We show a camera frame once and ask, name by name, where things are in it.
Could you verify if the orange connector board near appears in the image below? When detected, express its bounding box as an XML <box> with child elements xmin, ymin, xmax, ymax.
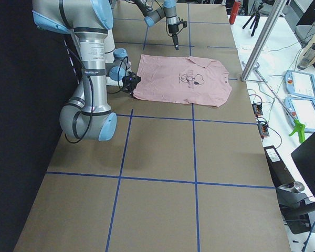
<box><xmin>257</xmin><ymin>121</ymin><xmax>269</xmax><ymax>139</ymax></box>

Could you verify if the black monitor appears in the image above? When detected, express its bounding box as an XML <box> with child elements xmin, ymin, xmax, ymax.
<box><xmin>291</xmin><ymin>132</ymin><xmax>315</xmax><ymax>197</ymax></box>

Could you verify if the orange connector board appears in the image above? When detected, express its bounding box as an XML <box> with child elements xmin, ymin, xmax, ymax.
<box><xmin>257</xmin><ymin>121</ymin><xmax>269</xmax><ymax>139</ymax></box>
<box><xmin>252</xmin><ymin>102</ymin><xmax>263</xmax><ymax>118</ymax></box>

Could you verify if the orange connector board far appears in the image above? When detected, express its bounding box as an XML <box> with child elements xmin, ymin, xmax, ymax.
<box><xmin>252</xmin><ymin>102</ymin><xmax>263</xmax><ymax>118</ymax></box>

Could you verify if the pink Snoopy t-shirt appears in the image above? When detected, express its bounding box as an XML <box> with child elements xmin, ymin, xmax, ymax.
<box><xmin>133</xmin><ymin>55</ymin><xmax>232</xmax><ymax>107</ymax></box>

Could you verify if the aluminium frame post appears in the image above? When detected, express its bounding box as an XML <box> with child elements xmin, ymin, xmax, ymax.
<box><xmin>241</xmin><ymin>1</ymin><xmax>287</xmax><ymax>81</ymax></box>

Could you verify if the red cylinder bottle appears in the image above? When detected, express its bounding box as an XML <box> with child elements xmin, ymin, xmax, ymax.
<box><xmin>229</xmin><ymin>0</ymin><xmax>241</xmax><ymax>25</ymax></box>

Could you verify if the near blue teach pendant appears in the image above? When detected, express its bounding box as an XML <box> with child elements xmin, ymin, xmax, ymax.
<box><xmin>284</xmin><ymin>97</ymin><xmax>315</xmax><ymax>133</ymax></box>

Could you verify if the black power adapter box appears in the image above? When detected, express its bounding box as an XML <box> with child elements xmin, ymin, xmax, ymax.
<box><xmin>264</xmin><ymin>145</ymin><xmax>295</xmax><ymax>193</ymax></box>

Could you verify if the black tripod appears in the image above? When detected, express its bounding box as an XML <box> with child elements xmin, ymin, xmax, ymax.
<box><xmin>242</xmin><ymin>3</ymin><xmax>263</xmax><ymax>37</ymax></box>

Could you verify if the white camera pole base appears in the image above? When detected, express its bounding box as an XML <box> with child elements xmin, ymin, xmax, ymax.
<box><xmin>104</xmin><ymin>29</ymin><xmax>116</xmax><ymax>64</ymax></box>

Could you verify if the silver reacher grabber tool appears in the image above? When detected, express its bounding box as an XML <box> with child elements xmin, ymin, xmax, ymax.
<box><xmin>241</xmin><ymin>60</ymin><xmax>307</xmax><ymax>144</ymax></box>

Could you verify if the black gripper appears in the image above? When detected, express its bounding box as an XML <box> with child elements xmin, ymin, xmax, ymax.
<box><xmin>121</xmin><ymin>73</ymin><xmax>141</xmax><ymax>95</ymax></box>
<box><xmin>166</xmin><ymin>16</ymin><xmax>187</xmax><ymax>50</ymax></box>

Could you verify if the blue teach pendant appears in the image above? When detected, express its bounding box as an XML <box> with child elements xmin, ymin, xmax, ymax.
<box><xmin>284</xmin><ymin>97</ymin><xmax>315</xmax><ymax>133</ymax></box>
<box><xmin>285</xmin><ymin>70</ymin><xmax>315</xmax><ymax>100</ymax></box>

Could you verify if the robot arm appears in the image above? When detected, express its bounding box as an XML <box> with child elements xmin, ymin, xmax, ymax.
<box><xmin>33</xmin><ymin>1</ymin><xmax>141</xmax><ymax>143</ymax></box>
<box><xmin>127</xmin><ymin>0</ymin><xmax>187</xmax><ymax>50</ymax></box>

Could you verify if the far blue teach pendant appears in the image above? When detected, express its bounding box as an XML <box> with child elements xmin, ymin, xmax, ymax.
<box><xmin>285</xmin><ymin>70</ymin><xmax>315</xmax><ymax>100</ymax></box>

